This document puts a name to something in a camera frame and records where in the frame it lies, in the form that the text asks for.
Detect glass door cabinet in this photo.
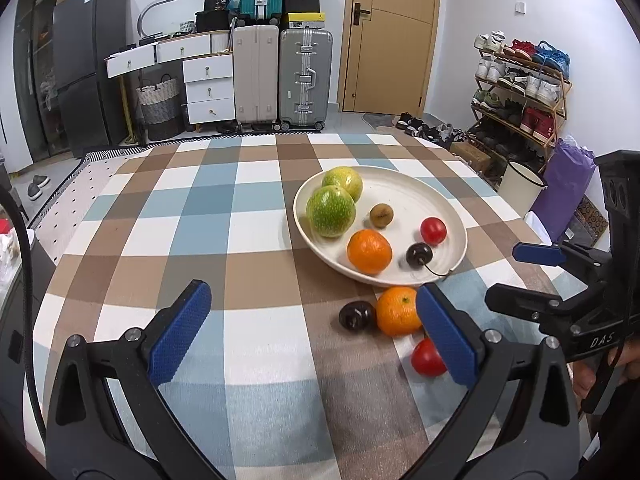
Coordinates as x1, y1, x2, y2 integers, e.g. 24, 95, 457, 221
13, 0, 68, 162

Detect wooden shoe rack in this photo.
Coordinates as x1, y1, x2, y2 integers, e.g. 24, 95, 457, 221
468, 46, 573, 174

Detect silver aluminium suitcase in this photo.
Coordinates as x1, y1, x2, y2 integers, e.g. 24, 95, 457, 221
279, 28, 333, 131

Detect dark cherry with stem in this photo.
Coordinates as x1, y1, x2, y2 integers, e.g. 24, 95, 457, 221
405, 242, 450, 278

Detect large yellow-green guava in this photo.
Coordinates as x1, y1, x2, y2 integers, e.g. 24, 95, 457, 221
306, 185, 356, 238

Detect checkered tablecloth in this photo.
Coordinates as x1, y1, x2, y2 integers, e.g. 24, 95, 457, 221
22, 131, 591, 480

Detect cream round plate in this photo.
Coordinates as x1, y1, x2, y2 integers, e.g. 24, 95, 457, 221
292, 166, 468, 287

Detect black refrigerator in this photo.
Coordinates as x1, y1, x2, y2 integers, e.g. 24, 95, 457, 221
53, 0, 127, 158

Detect woven laundry basket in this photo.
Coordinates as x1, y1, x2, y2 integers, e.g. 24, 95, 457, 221
136, 74, 184, 142

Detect orange tangerine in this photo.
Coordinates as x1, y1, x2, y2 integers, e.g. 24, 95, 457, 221
375, 286, 422, 337
347, 229, 393, 275

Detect stacked shoe boxes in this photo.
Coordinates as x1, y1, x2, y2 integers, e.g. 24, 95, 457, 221
281, 0, 326, 29

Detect person's right hand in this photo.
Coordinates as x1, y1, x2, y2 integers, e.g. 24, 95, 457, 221
572, 336, 640, 401

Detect white enamel bucket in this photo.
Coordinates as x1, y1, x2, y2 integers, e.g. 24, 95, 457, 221
498, 160, 548, 217

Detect dark plum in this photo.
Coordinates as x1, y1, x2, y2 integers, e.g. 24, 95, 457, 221
338, 300, 378, 333

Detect white drawer desk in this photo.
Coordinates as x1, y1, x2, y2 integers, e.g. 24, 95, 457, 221
105, 29, 235, 143

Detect purple bag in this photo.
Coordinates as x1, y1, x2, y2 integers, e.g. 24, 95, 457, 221
532, 136, 596, 242

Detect wooden door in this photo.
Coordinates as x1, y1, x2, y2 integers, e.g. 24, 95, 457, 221
337, 0, 440, 116

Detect brown longan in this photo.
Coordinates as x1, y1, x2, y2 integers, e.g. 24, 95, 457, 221
369, 203, 394, 229

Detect cardboard box on floor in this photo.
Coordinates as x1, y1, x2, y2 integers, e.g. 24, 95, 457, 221
450, 142, 492, 174

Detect red cherry tomato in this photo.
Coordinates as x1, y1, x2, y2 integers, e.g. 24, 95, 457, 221
410, 338, 447, 377
420, 217, 448, 247

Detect beige suitcase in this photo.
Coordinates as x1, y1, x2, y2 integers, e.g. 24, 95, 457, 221
233, 25, 280, 129

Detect black cable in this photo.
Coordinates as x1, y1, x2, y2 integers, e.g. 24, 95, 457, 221
0, 184, 49, 441

